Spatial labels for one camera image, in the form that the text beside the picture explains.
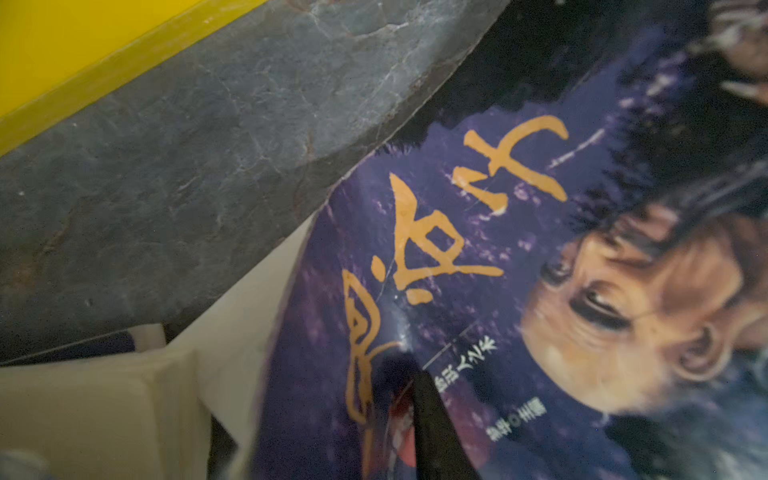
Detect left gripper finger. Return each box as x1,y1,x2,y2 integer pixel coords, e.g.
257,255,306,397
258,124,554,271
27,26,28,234
413,371,480,480

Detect purple portrait book front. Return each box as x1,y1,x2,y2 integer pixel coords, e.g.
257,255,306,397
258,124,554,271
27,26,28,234
237,1,767,479

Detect blue thread-bound book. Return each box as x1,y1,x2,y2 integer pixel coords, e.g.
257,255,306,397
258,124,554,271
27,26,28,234
1,324,212,479

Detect yellow bookshelf pink blue shelves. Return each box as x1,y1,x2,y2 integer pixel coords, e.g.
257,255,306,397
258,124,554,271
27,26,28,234
1,1,261,153

